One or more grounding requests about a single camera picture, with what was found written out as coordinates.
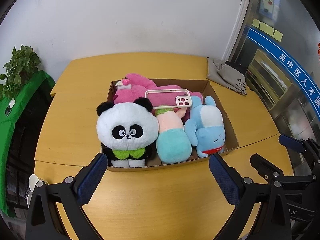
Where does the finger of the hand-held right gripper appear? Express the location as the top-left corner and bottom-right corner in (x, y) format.
(278, 134), (312, 155)
(250, 153), (313, 183)

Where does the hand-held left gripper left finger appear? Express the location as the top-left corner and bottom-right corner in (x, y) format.
(25, 152), (108, 240)

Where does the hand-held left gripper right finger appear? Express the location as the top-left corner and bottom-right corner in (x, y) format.
(209, 154), (292, 240)

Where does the pink and teal plush toy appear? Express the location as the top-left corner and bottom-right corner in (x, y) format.
(154, 107), (192, 163)

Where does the large brown cardboard box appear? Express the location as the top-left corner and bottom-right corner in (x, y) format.
(100, 79), (240, 172)

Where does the blue plush toy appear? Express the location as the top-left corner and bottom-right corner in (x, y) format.
(184, 95), (227, 158)

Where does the cream clear phone case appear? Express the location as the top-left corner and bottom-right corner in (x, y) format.
(145, 88), (193, 110)

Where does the glass door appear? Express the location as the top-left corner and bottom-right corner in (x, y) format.
(225, 0), (320, 168)

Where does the wooden desk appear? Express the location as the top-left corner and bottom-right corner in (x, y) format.
(34, 52), (294, 240)

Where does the panda plush toy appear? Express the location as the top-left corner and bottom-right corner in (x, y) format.
(96, 98), (159, 168)

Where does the blue banner strip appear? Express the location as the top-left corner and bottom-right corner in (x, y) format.
(246, 27), (320, 120)

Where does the grey cloth bag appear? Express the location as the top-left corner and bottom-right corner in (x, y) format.
(206, 57), (248, 96)

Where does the potted green plant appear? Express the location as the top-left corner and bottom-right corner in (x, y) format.
(0, 44), (42, 100)

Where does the cartoon poster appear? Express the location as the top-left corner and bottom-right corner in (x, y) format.
(259, 0), (280, 22)

